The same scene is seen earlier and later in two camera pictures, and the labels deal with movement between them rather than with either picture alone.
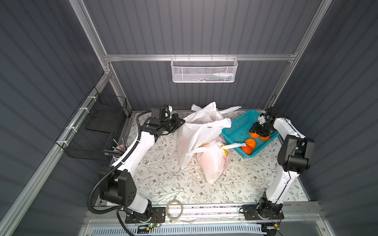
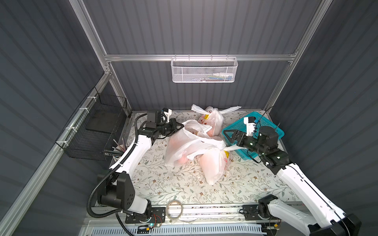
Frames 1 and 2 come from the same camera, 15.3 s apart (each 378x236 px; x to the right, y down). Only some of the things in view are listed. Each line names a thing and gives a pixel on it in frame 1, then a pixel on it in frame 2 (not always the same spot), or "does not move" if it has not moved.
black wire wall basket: x=90 y=133 does not move
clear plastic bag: x=213 y=158 does not move
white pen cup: x=118 y=150 does not move
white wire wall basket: x=204 y=69 does not move
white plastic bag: x=201 y=126 -> x=192 y=138
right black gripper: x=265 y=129 -> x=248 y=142
